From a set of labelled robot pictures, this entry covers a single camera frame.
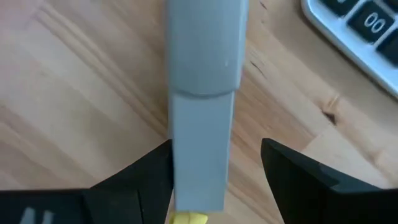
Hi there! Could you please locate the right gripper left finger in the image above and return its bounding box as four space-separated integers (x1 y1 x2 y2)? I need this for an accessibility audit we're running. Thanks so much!
0 138 175 224

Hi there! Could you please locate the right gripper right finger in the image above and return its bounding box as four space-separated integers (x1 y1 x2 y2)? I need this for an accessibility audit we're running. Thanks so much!
260 138 398 224

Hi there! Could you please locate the grey desk calculator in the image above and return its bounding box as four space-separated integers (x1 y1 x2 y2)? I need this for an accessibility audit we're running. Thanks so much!
300 0 398 99

